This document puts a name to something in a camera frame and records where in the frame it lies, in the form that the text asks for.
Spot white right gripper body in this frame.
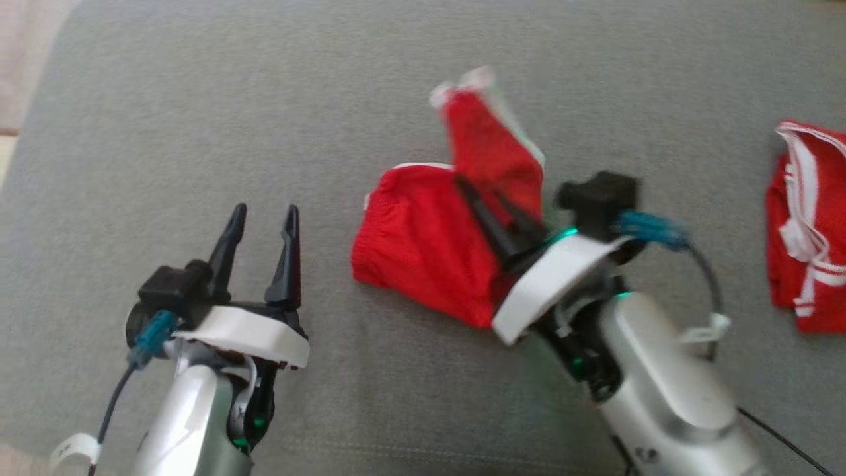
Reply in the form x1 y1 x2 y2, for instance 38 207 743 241
491 231 635 348

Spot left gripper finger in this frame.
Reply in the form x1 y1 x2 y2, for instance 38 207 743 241
208 203 249 305
264 204 303 311

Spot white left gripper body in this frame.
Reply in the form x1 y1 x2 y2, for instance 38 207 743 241
175 301 310 370

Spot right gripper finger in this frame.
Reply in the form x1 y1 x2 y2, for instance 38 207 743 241
453 175 523 265
492 192 549 247

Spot red shorts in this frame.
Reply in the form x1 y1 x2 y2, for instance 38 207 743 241
350 66 549 331

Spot red jersey with white trim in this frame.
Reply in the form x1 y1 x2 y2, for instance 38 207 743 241
765 120 846 333

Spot grey fabric sofa seat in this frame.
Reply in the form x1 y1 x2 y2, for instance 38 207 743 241
0 0 846 476

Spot cream rug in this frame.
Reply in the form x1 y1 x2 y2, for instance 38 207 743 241
0 136 19 189

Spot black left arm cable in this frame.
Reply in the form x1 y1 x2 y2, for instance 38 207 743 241
89 311 179 476

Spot white right cable tag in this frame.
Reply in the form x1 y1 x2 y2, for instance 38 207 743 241
681 314 731 344

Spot white cable tag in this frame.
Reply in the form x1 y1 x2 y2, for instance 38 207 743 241
681 314 731 344
50 433 101 467

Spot white left cable tag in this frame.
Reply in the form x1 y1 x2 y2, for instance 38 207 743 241
50 433 101 467

